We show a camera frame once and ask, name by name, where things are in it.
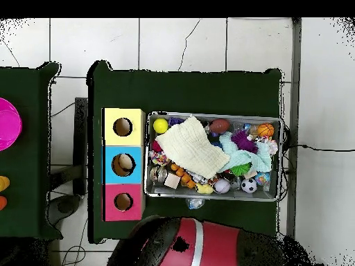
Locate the clear plastic packet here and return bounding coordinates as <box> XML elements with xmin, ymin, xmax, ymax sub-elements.
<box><xmin>185</xmin><ymin>197</ymin><xmax>206</xmax><ymax>211</ymax></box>

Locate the clear mesh bin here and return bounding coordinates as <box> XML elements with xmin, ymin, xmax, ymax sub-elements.
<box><xmin>144</xmin><ymin>111</ymin><xmax>284</xmax><ymax>202</ymax></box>

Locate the cream yellow cloth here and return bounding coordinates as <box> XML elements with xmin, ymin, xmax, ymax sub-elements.
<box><xmin>155</xmin><ymin>116</ymin><xmax>231</xmax><ymax>180</ymax></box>

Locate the yellow ball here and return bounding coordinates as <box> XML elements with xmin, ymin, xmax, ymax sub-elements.
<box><xmin>153</xmin><ymin>118</ymin><xmax>170</xmax><ymax>134</ymax></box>

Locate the small wooden block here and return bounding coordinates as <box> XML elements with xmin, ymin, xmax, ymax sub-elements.
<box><xmin>164</xmin><ymin>173</ymin><xmax>182</xmax><ymax>189</ymax></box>

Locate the brown toy football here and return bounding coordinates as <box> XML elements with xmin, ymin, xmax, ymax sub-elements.
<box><xmin>209</xmin><ymin>118</ymin><xmax>231</xmax><ymax>134</ymax></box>

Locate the white ball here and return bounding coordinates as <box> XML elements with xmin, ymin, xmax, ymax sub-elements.
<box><xmin>214</xmin><ymin>178</ymin><xmax>232</xmax><ymax>195</ymax></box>

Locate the green spiky ball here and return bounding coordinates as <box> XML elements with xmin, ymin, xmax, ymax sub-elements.
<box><xmin>230</xmin><ymin>163</ymin><xmax>252</xmax><ymax>177</ymax></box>

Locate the purple spiky toy with eyes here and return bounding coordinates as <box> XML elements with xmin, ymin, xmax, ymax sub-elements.
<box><xmin>231</xmin><ymin>130</ymin><xmax>259</xmax><ymax>154</ymax></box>

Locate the mint green cloth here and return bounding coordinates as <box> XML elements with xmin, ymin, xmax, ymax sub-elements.
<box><xmin>218</xmin><ymin>131</ymin><xmax>272</xmax><ymax>174</ymax></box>

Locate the small soccer ball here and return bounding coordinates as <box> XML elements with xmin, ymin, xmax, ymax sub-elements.
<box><xmin>241</xmin><ymin>177</ymin><xmax>259</xmax><ymax>195</ymax></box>

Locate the orange toy basketball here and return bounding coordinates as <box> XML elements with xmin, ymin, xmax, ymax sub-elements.
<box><xmin>257</xmin><ymin>123</ymin><xmax>275</xmax><ymax>138</ymax></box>

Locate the dark green side table cloth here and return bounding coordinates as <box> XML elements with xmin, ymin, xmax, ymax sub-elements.
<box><xmin>0</xmin><ymin>62</ymin><xmax>63</xmax><ymax>241</ymax></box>

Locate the magenta plate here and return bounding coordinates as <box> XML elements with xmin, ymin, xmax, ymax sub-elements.
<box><xmin>0</xmin><ymin>97</ymin><xmax>23</xmax><ymax>152</ymax></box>

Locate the black cable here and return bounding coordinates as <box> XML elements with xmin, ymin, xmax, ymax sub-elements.
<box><xmin>282</xmin><ymin>143</ymin><xmax>355</xmax><ymax>153</ymax></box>

